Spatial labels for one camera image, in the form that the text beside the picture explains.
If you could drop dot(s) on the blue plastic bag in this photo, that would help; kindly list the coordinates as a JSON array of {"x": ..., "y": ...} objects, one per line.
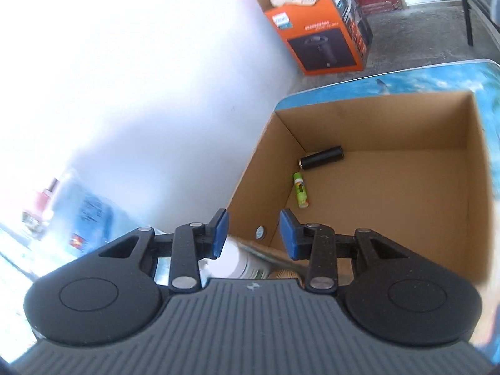
[{"x": 93, "y": 211}]

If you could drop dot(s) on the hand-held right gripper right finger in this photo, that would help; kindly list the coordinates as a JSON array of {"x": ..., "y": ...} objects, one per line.
[{"x": 290, "y": 238}]

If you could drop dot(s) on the green lip balm tube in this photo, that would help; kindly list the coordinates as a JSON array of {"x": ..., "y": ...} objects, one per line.
[{"x": 301, "y": 191}]

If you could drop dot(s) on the gold lidded jar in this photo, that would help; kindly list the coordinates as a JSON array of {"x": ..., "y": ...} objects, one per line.
[{"x": 285, "y": 274}]

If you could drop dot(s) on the white lidded jar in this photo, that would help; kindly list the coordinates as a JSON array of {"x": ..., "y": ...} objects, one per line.
[{"x": 230, "y": 259}]

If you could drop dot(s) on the red blurred object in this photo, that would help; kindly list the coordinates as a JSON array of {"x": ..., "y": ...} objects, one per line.
[{"x": 39, "y": 203}]

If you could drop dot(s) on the brown cardboard box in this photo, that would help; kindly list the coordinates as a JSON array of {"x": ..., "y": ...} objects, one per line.
[{"x": 390, "y": 203}]

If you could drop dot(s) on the orange printed carton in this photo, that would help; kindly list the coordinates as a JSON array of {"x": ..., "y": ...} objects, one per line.
[{"x": 324, "y": 27}]

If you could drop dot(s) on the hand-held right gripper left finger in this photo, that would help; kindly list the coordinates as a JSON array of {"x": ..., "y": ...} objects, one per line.
[{"x": 218, "y": 236}]

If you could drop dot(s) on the black cylinder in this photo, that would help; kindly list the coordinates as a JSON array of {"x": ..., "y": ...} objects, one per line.
[{"x": 320, "y": 158}]

